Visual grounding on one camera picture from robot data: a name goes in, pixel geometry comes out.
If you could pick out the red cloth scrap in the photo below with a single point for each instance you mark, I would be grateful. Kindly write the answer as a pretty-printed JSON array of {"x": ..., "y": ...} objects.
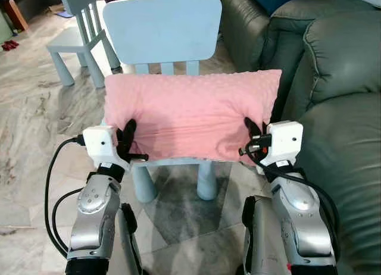
[{"x": 9, "y": 45}]

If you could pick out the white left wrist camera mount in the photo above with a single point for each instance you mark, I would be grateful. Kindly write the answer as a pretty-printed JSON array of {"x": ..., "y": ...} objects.
[{"x": 98, "y": 143}]

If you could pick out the light blue child chair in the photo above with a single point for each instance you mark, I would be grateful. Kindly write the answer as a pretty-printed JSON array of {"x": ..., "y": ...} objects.
[
  {"x": 161, "y": 31},
  {"x": 71, "y": 46}
]

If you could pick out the green leather sofa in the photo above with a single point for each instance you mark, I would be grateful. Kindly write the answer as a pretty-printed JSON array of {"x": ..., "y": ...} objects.
[{"x": 351, "y": 168}]

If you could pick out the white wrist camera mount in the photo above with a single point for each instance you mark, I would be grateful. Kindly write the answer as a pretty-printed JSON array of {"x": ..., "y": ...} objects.
[
  {"x": 98, "y": 143},
  {"x": 286, "y": 141}
]

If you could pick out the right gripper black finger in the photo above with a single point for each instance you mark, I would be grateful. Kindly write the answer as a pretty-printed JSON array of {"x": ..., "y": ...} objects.
[{"x": 252, "y": 129}]

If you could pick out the green leather armchair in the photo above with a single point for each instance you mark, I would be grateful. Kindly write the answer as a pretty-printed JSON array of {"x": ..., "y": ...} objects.
[{"x": 250, "y": 31}]

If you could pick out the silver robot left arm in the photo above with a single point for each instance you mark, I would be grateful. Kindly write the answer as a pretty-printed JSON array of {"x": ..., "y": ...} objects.
[{"x": 92, "y": 221}]

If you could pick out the brown wooden board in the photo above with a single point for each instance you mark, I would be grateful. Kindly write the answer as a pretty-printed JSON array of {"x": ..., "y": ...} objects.
[{"x": 15, "y": 16}]

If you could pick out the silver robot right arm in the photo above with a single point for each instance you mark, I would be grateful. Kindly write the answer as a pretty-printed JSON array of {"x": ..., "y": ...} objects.
[{"x": 303, "y": 215}]

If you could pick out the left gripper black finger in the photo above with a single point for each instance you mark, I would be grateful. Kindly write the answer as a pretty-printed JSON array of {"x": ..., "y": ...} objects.
[{"x": 128, "y": 132}]

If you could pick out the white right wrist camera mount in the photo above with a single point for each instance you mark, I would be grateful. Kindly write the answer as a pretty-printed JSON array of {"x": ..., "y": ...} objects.
[{"x": 286, "y": 141}]

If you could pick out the pink dotted pillow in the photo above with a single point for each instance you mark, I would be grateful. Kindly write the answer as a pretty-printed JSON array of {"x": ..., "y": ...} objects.
[{"x": 190, "y": 114}]

